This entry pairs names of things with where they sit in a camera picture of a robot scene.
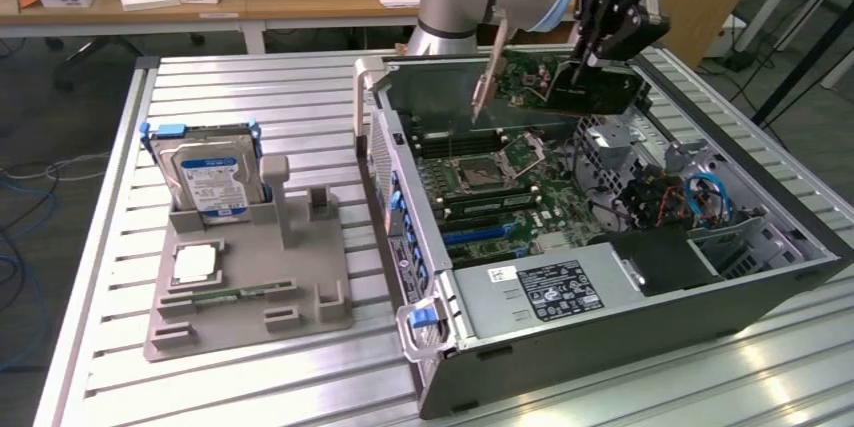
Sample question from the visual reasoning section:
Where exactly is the silver CPU chip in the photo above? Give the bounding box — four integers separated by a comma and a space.
173, 248, 222, 284

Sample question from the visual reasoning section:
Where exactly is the graphics card with metal bracket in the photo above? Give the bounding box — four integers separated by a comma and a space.
470, 19, 653, 123

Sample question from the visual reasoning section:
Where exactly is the metal drive cage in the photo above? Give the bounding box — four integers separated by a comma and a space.
570, 71, 677, 198

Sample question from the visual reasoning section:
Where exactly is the black air duct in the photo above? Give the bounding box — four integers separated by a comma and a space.
612, 232, 724, 297

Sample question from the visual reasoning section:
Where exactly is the white floor cable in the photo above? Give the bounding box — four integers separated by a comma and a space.
0, 150, 110, 184

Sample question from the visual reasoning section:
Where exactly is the metal disk bay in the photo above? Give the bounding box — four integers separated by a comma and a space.
686, 211, 807, 282

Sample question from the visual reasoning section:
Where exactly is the wooden desk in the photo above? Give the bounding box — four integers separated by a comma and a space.
0, 0, 609, 54

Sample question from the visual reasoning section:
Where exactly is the blue wire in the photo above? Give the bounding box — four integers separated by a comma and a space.
685, 171, 737, 228

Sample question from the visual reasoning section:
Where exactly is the blue expansion slot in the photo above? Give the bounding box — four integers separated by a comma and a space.
440, 225, 510, 244

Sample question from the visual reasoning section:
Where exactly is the black installed RAM stick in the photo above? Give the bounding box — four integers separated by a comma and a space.
441, 189, 541, 217

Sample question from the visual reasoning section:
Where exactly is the grey power supply unit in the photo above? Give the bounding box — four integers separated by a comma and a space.
452, 241, 648, 341

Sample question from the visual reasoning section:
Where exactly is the green motherboard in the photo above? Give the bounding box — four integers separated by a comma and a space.
405, 114, 606, 268

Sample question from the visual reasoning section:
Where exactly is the hard disk in blue caddy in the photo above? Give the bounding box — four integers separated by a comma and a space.
138, 119, 263, 226

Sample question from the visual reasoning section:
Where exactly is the white desk frame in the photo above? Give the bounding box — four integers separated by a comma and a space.
737, 0, 854, 89

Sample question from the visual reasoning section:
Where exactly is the green RAM stick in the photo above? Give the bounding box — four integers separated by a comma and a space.
163, 282, 295, 305

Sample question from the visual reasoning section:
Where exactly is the wooden cabinet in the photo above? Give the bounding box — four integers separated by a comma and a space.
572, 0, 776, 68

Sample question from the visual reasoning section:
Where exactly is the metal socket cover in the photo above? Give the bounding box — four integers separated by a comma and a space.
500, 131, 550, 183

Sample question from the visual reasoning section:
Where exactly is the blue floor cable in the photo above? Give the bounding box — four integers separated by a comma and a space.
0, 166, 63, 374

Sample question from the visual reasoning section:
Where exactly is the white bin with red dot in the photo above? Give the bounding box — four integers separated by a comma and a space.
704, 14, 749, 61

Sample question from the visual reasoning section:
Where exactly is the black office chair base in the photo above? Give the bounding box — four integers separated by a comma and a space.
46, 36, 146, 93

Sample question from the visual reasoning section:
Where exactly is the black open PC case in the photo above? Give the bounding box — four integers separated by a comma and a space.
351, 41, 854, 421

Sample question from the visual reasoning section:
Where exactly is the orange wire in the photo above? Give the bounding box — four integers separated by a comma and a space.
657, 185, 690, 228

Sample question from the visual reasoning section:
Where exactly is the grey parts rack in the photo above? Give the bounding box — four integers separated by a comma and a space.
143, 154, 357, 364

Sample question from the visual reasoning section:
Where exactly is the CPU socket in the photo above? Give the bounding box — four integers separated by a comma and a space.
453, 154, 510, 189

